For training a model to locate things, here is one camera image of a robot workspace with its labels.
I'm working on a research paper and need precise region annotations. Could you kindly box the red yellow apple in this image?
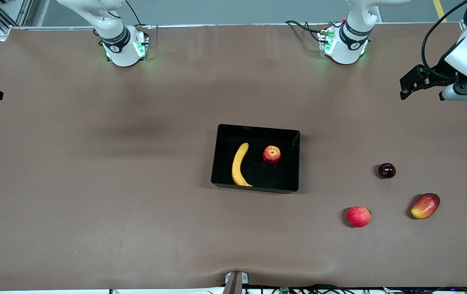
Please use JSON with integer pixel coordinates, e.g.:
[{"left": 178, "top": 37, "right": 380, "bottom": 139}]
[{"left": 263, "top": 145, "right": 282, "bottom": 165}]

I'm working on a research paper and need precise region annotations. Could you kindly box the black plastic box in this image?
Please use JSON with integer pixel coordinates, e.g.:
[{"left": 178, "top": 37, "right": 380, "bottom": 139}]
[{"left": 210, "top": 124, "right": 301, "bottom": 194}]

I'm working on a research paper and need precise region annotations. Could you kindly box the yellow banana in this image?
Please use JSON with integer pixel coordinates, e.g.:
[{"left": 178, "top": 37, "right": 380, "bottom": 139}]
[{"left": 232, "top": 142, "right": 253, "bottom": 187}]

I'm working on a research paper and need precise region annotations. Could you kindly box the dark purple plum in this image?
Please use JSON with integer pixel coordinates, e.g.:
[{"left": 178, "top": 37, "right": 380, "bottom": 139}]
[{"left": 378, "top": 163, "right": 396, "bottom": 179}]

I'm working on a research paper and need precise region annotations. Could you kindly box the red yellow mango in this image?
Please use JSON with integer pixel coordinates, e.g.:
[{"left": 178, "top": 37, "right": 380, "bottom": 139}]
[{"left": 411, "top": 193, "right": 441, "bottom": 220}]

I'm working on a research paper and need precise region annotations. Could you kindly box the red pomegranate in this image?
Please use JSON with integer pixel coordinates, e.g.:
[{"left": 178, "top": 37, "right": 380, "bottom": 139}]
[{"left": 346, "top": 206, "right": 372, "bottom": 228}]

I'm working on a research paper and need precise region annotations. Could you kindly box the brown table mat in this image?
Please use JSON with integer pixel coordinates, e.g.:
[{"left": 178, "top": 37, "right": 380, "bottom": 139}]
[{"left": 0, "top": 22, "right": 467, "bottom": 291}]

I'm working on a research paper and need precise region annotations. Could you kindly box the black left arm base cable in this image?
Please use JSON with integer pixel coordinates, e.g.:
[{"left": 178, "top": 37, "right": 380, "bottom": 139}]
[{"left": 285, "top": 20, "right": 340, "bottom": 43}]

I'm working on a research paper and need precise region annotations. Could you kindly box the black arm base cable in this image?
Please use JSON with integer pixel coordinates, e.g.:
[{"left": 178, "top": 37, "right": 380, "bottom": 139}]
[
  {"left": 125, "top": 0, "right": 142, "bottom": 27},
  {"left": 285, "top": 20, "right": 340, "bottom": 43}
]

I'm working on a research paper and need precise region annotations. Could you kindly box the black right arm base cable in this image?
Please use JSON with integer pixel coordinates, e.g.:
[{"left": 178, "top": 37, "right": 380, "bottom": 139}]
[{"left": 125, "top": 0, "right": 142, "bottom": 27}]

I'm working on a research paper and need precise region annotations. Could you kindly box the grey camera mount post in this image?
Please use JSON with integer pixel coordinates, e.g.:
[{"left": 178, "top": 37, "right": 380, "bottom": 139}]
[{"left": 224, "top": 271, "right": 249, "bottom": 294}]

